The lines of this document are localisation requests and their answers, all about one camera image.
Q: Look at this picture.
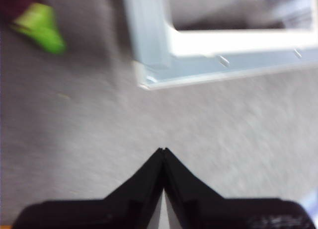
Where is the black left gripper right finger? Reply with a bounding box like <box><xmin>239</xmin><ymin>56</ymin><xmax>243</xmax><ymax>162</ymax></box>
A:
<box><xmin>165</xmin><ymin>148</ymin><xmax>316</xmax><ymax>229</ymax></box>

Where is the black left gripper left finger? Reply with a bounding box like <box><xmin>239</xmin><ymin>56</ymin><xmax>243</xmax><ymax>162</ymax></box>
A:
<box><xmin>12</xmin><ymin>147</ymin><xmax>163</xmax><ymax>229</ymax></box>

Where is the purple eggplant with green cap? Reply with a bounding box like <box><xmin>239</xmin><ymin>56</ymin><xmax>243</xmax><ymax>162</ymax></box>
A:
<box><xmin>0</xmin><ymin>0</ymin><xmax>67</xmax><ymax>55</ymax></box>

